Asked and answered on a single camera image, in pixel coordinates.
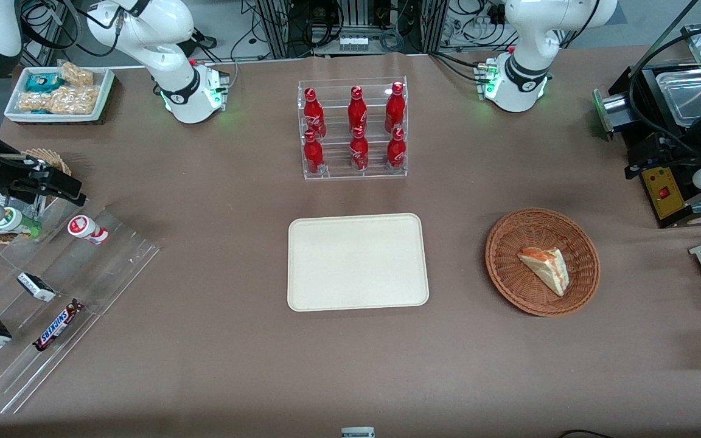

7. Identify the triangular sandwich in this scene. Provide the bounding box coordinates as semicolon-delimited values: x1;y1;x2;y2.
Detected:
517;247;570;297

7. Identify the small wicker basket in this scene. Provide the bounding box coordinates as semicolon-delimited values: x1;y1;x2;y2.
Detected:
0;148;74;245

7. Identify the white snack tray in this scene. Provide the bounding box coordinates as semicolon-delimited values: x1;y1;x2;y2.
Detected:
5;66;116;125

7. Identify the large brown wicker basket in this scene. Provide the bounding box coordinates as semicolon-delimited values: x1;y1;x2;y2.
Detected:
485;208;601;317

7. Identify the cream plastic tray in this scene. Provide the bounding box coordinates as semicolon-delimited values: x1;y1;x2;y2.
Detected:
287;213;430;312

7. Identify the black sealing machine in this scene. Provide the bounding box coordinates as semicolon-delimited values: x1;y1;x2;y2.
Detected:
593;21;701;229

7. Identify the white green drink bottle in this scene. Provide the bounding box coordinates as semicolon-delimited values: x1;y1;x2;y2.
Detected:
0;207;43;239

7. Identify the red white yogurt bottle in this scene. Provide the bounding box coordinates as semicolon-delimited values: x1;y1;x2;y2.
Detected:
68;215;110;246

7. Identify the large rice cracker pack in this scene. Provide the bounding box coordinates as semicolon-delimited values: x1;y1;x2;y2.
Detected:
18;85;100;116

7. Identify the teal snack packet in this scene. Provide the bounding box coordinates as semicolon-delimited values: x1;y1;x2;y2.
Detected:
24;73;65;94

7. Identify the small rice cracker pack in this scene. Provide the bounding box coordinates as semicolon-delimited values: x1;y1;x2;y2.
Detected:
58;61;94;87

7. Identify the clear acrylic stepped display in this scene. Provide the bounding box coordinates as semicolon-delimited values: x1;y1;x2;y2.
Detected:
0;200;161;415

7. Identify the Snickers bar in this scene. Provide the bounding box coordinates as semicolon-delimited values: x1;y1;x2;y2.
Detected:
32;299;84;352

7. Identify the red cola bottle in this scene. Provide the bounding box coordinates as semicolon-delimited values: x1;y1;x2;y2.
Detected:
303;88;327;139
386;127;406;170
303;130;326;175
385;82;406;133
348;86;368;136
350;127;370;172

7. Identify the clear acrylic bottle rack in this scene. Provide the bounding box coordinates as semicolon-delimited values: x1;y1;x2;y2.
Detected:
298;77;408;181

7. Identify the aluminium equipment frame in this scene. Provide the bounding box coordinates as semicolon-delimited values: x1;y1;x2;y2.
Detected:
256;0;450;60

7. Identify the grey coiled cable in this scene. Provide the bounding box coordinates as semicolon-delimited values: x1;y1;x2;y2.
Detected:
379;29;405;53

